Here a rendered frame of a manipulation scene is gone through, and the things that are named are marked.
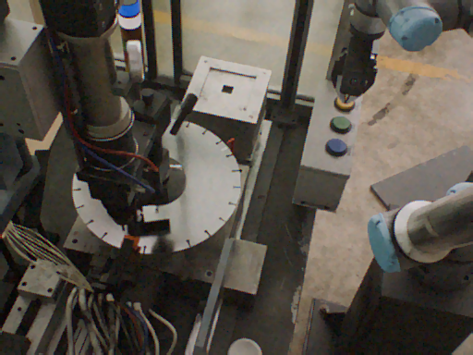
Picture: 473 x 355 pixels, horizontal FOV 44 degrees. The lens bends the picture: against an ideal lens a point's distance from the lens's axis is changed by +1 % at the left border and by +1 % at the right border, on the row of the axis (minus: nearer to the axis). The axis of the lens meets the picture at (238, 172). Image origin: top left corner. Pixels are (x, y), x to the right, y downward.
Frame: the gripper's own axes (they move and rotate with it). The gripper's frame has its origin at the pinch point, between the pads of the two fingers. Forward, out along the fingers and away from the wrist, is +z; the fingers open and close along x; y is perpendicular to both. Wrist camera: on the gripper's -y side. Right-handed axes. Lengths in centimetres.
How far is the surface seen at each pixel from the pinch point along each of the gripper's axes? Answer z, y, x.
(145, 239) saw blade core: 2, -43, 31
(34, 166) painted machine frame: -6, -38, 54
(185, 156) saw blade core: 2.7, -22.1, 29.9
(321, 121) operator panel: 8.2, 0.3, 3.8
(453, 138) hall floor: 100, 89, -56
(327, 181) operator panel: 11.8, -13.5, -0.2
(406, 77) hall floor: 100, 121, -33
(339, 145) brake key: 7.1, -6.6, -1.0
